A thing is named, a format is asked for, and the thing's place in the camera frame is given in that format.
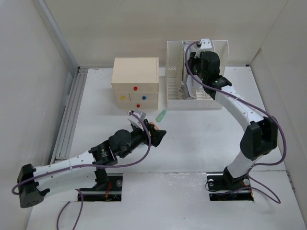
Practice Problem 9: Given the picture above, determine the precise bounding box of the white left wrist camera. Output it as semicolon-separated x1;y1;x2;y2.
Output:
128;110;146;129

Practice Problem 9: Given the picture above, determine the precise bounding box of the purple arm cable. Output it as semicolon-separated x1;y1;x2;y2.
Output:
11;110;152;230
184;40;287;204

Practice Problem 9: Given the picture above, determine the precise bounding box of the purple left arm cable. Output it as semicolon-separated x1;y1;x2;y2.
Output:
11;110;152;230

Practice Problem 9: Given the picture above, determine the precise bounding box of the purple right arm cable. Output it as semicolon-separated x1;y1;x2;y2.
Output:
184;40;287;204

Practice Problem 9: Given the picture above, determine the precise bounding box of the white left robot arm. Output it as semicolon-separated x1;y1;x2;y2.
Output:
12;120;166;208

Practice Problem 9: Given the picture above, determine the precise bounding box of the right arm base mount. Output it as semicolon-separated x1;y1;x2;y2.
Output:
205;172;254;201

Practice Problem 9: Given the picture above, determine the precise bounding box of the white plastic file organizer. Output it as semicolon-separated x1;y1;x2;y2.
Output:
165;40;222;110

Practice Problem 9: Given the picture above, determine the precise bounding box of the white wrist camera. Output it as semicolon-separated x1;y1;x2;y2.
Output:
197;39;213;51
128;110;146;129

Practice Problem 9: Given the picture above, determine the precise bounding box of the grey setup guide booklet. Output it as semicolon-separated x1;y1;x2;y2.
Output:
179;41;197;100

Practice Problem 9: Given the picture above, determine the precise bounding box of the beige wooden drawer cabinet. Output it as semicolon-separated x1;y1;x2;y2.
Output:
111;57;159;110

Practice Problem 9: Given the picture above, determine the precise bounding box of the aluminium frame rail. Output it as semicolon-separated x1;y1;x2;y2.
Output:
48;67;88;164

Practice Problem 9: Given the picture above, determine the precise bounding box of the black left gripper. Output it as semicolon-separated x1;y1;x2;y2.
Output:
118;123;165;159

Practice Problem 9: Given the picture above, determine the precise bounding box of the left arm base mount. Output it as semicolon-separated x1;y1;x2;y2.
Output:
80;173;123;202

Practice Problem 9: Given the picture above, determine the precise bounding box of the orange highlighter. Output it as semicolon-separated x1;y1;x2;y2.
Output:
149;122;159;130

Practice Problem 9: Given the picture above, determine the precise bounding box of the green highlighter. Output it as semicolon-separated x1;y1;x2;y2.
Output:
156;110;167;122

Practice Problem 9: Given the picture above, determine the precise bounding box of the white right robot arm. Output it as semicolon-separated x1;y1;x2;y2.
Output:
187;51;278;189

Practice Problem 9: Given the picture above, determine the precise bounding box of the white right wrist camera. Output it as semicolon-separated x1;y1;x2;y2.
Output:
197;39;213;51

